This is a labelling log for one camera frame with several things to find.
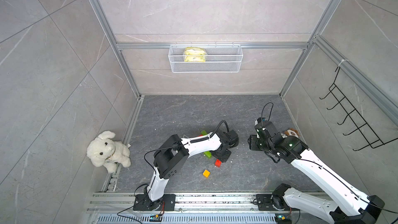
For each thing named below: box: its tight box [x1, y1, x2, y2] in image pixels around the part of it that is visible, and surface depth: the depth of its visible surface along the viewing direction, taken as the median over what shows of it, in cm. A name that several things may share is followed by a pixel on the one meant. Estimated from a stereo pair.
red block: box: [214, 158, 223, 168], surface depth 87 cm
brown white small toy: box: [284, 127, 300, 139], surface depth 97 cm
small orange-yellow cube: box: [202, 169, 211, 179], surface depth 82 cm
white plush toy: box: [86, 130, 132, 174], surface depth 77 cm
